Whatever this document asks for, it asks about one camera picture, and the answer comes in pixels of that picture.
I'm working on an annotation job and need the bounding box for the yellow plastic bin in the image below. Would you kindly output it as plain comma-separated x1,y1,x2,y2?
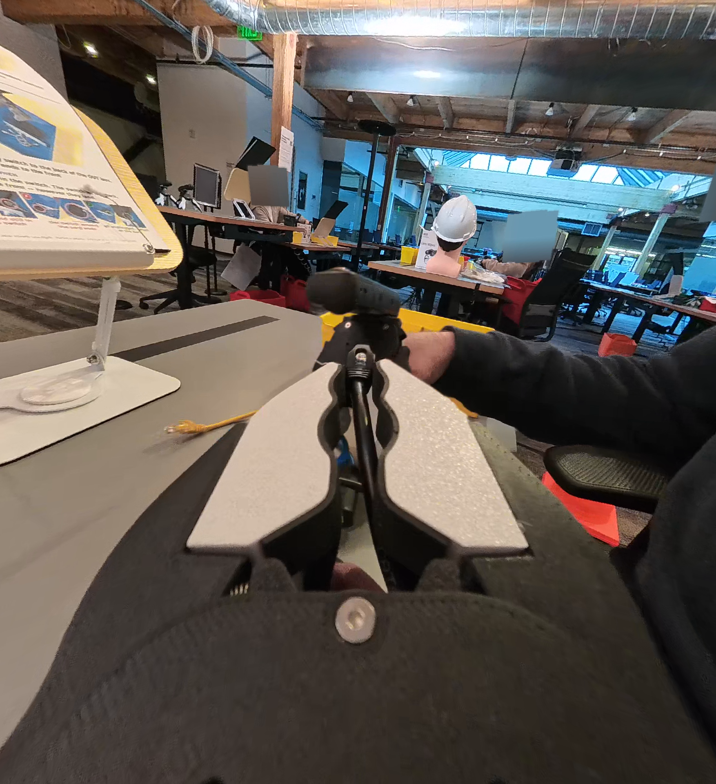
320,308,495,345

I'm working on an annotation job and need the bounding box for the computer monitor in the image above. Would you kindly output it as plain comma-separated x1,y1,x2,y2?
193,164,222,209

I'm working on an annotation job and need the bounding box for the person's right hand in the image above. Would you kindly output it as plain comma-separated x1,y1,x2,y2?
406,331,457,385

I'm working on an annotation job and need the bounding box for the white hard hat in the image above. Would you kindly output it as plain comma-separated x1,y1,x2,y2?
431,195,478,243

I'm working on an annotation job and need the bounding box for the orange traffic cone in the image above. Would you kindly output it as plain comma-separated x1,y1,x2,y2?
542,472,621,547

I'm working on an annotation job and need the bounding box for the wooden desk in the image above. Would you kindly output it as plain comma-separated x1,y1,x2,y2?
367,260,506,319
157,205,300,295

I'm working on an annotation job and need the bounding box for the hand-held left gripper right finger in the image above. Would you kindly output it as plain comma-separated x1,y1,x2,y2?
373,358,529,558

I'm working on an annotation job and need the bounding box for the mannequin head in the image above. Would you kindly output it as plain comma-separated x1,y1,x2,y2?
425,236,464,275

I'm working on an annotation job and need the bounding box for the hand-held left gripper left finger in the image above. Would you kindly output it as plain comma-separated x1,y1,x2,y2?
185,361,342,558

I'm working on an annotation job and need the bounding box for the person's left hand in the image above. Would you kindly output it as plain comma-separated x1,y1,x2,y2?
332,563,387,592

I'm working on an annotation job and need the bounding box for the black mesh office chair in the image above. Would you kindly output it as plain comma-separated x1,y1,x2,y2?
517,248,598,341

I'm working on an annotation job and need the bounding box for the silver air duct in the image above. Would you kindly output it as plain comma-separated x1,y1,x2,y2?
202,0,716,39

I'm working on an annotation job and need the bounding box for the black mesh chair armrest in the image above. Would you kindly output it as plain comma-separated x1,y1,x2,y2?
543,445,671,514

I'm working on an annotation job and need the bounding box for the person's right forearm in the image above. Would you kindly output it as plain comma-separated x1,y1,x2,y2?
434,309,716,469

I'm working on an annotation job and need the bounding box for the black ethernet cable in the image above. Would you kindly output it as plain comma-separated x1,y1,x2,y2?
346,345,383,521

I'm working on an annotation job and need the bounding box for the wooden post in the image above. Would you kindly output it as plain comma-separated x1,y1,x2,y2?
271,33,298,171

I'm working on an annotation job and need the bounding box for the yellow ethernet cable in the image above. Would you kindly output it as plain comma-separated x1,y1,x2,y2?
165,410,258,437

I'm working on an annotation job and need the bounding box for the instruction sheet stand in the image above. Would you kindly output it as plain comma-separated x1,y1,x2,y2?
0,24,184,471

